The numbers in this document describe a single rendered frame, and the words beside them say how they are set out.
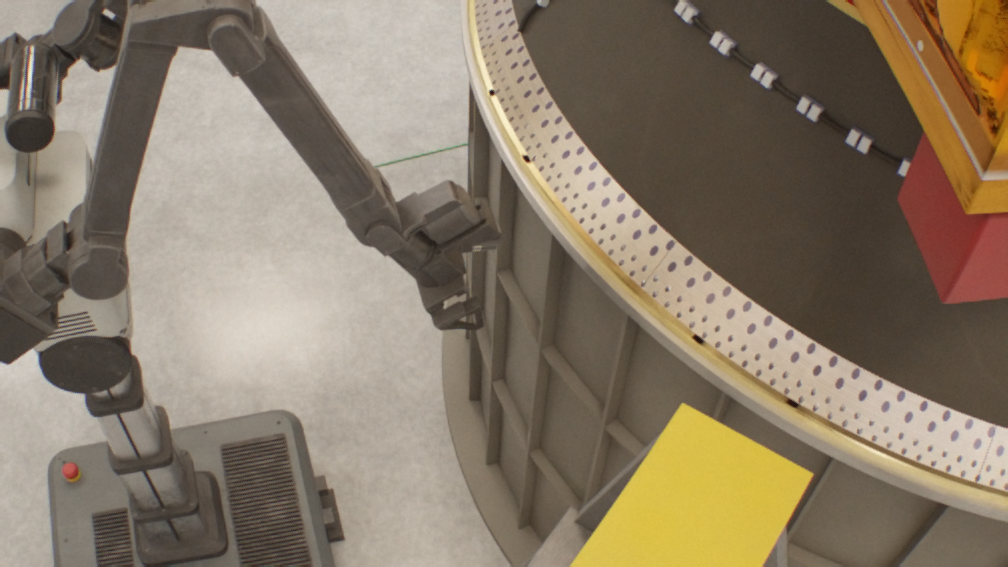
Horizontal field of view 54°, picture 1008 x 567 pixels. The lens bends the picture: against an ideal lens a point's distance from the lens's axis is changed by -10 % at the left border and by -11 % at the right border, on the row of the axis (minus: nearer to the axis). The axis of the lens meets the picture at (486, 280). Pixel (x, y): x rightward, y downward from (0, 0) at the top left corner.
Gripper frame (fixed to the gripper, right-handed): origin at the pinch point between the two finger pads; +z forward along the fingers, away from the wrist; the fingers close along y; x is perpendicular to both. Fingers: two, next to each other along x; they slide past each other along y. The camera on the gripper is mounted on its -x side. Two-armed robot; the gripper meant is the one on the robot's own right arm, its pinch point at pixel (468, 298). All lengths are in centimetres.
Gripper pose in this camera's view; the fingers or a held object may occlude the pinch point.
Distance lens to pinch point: 154.4
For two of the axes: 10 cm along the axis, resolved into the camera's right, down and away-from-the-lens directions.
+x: -8.5, 4.8, 2.4
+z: 4.6, 4.4, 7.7
